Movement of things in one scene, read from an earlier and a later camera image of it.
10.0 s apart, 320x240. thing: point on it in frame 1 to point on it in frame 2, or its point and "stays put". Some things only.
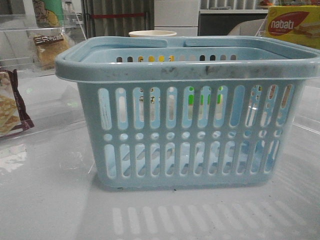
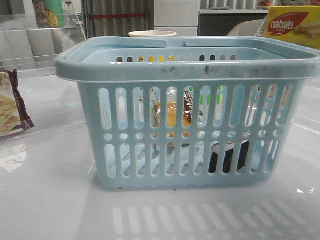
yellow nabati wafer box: (299, 24) stays put
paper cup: (151, 33) stays put
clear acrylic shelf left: (30, 42) stays put
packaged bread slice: (48, 47) to (172, 113)
